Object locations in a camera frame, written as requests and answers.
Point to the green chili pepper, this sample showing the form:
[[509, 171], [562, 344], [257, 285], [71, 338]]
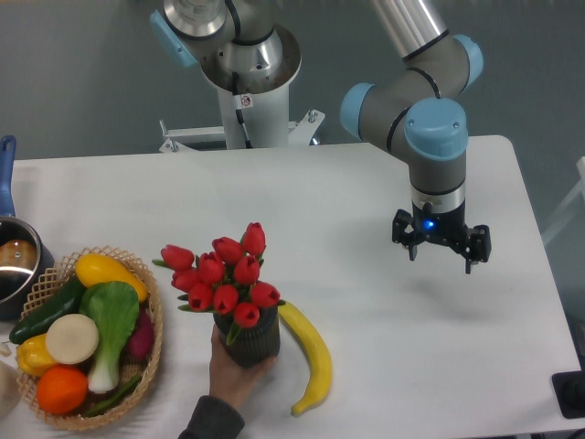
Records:
[[124, 391]]

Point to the person's hand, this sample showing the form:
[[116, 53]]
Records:
[[228, 381]]

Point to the green bok choy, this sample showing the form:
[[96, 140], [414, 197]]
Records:
[[114, 308]]

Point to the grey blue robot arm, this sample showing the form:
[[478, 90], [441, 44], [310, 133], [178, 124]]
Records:
[[416, 118]]

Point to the yellow banana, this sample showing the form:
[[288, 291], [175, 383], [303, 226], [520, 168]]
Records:
[[317, 355]]

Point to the grey sleeved forearm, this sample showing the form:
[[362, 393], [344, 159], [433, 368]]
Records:
[[213, 418]]

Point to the red tulip bouquet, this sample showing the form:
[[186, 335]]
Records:
[[225, 282]]

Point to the dark grey ribbed vase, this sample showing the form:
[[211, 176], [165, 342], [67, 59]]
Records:
[[252, 345]]

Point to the yellow bell pepper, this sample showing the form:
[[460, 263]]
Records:
[[33, 357]]

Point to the small white garlic piece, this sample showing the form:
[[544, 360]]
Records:
[[5, 350]]

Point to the purple sweet potato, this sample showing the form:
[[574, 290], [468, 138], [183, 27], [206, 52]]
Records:
[[141, 341]]

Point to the orange fruit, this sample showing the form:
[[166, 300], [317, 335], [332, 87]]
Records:
[[61, 389]]

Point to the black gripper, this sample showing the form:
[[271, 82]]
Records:
[[446, 229]]

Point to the green cucumber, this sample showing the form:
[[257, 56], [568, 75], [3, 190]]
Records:
[[64, 302]]

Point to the black device at table edge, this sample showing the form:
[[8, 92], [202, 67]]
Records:
[[569, 390]]

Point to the blue handled saucepan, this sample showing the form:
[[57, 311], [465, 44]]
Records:
[[24, 257]]

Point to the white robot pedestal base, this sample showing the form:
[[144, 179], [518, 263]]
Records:
[[252, 84]]

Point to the yellow squash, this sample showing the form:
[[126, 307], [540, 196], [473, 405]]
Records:
[[94, 268]]

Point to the woven wicker basket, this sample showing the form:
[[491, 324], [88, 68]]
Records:
[[130, 367]]

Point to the white frame at right edge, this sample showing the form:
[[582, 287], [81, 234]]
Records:
[[566, 210]]

